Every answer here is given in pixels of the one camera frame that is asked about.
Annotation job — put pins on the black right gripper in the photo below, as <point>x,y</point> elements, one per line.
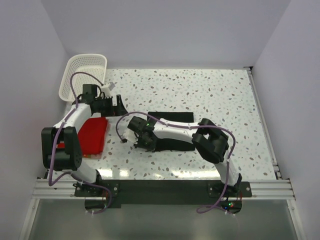
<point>151,148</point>

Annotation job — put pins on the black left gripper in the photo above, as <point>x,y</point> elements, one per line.
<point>119,110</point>

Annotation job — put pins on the black t shirt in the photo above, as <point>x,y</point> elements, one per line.
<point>173,144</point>

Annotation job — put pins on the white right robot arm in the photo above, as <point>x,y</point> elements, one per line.
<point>214,144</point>

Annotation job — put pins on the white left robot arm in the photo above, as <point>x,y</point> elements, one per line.
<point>62,164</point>

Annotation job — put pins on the red folded t shirt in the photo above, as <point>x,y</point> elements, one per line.
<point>88,142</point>

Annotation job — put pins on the white plastic basket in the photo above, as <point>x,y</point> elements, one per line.
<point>82,69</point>

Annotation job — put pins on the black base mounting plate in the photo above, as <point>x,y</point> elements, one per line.
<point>205,194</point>

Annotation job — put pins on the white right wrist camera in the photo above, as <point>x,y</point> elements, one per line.
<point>130,136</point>

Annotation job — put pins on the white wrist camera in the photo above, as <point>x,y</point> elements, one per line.
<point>107,89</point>
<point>130,136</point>

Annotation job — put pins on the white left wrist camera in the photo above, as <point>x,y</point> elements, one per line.
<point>107,89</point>

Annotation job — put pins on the aluminium frame rail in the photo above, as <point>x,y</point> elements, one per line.
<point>260,189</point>

